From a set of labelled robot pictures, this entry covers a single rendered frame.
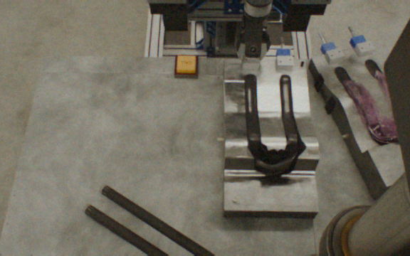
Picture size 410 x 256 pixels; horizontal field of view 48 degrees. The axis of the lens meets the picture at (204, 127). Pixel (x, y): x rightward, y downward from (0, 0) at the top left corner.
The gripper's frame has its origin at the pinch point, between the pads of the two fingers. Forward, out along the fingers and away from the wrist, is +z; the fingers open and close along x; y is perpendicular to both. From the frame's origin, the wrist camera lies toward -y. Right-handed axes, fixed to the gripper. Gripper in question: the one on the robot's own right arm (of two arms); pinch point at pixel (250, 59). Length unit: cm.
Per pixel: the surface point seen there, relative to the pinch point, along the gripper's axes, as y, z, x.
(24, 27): 91, 91, 123
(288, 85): -7.8, 3.2, -11.7
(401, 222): -77, -77, -4
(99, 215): -49, 8, 43
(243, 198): -44.5, 5.5, 3.0
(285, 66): -2.4, 0.4, -10.8
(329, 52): 5.7, 3.3, -26.0
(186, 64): 3.4, 7.7, 20.7
